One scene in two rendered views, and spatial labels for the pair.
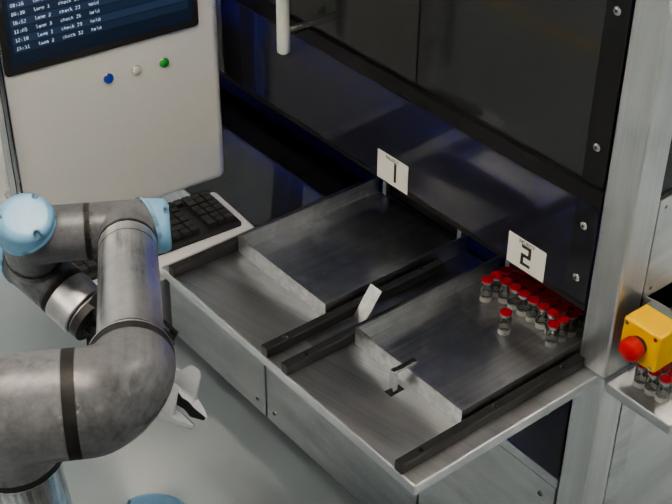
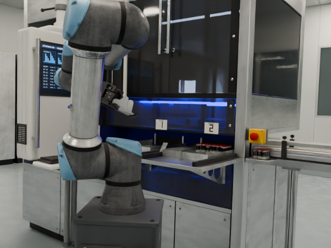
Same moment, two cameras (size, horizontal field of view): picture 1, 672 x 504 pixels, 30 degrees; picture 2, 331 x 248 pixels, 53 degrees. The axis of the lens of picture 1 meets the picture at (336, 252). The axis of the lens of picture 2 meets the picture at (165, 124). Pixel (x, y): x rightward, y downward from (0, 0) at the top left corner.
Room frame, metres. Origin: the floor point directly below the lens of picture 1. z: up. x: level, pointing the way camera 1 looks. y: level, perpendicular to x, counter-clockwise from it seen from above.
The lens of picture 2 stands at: (0.03, 0.36, 1.13)
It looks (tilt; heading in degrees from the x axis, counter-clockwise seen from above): 3 degrees down; 346
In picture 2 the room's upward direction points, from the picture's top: 2 degrees clockwise
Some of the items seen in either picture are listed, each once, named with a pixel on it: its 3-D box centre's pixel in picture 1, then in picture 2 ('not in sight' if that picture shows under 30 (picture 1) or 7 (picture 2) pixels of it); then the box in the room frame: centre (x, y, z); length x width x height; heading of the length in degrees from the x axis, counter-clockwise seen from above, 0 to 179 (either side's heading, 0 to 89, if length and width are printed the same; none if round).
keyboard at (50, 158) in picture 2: (136, 236); (75, 156); (2.03, 0.39, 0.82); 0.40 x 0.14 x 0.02; 125
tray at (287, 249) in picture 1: (353, 243); (151, 145); (1.90, -0.03, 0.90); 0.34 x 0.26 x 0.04; 129
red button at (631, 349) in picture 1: (633, 347); (254, 136); (1.49, -0.46, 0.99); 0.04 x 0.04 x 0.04; 39
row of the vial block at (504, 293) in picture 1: (528, 306); (212, 148); (1.71, -0.33, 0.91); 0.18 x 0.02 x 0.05; 39
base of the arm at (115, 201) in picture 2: not in sight; (122, 193); (1.11, 0.23, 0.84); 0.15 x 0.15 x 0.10
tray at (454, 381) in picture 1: (481, 334); (202, 152); (1.64, -0.25, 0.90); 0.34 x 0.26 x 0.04; 129
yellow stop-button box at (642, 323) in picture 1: (652, 336); (257, 136); (1.52, -0.50, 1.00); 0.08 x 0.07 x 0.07; 129
